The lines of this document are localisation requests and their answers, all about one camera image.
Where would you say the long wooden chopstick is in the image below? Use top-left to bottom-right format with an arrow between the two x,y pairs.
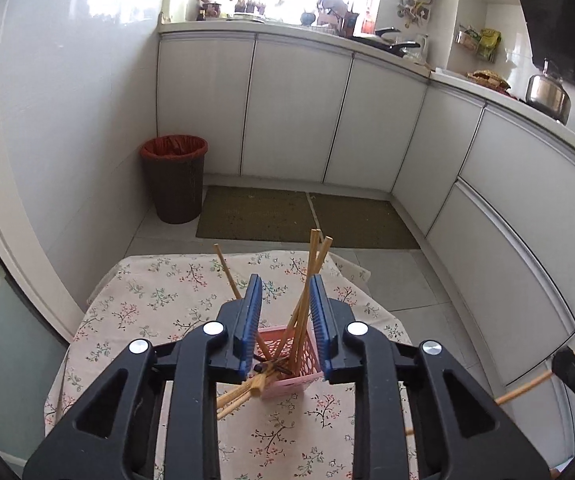
402,330 -> 575,437

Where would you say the black chopstick gold band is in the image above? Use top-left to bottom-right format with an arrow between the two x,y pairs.
253,356 -> 294,378

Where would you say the pink perforated utensil holder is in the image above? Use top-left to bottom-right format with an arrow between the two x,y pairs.
260,327 -> 323,400

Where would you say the floral tablecloth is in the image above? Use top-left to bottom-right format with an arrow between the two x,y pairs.
41,250 -> 419,480

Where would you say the right green floor mat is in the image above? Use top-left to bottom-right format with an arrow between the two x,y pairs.
310,194 -> 419,250

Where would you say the green floor mat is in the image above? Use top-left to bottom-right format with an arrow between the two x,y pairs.
196,185 -> 316,243
310,194 -> 419,250

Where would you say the left green floor mat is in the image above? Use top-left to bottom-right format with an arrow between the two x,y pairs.
196,185 -> 316,243

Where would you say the brown trash bin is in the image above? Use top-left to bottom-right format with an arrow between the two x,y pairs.
139,134 -> 208,224

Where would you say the steel kettle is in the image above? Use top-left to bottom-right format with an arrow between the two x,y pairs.
525,58 -> 572,125

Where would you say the black frying pan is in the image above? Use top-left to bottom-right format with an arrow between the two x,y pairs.
350,27 -> 421,58

